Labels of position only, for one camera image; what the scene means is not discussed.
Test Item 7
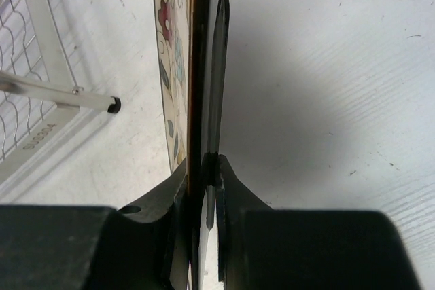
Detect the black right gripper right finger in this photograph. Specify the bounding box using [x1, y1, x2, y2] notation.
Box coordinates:
[215, 154, 271, 289]

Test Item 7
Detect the stainless steel dish rack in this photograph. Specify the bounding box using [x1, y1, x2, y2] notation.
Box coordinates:
[1, 0, 121, 175]

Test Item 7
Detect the cream floral square plate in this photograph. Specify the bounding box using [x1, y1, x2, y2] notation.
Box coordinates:
[154, 0, 230, 289]

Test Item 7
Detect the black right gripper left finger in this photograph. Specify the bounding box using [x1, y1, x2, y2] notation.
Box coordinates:
[115, 162, 188, 289]

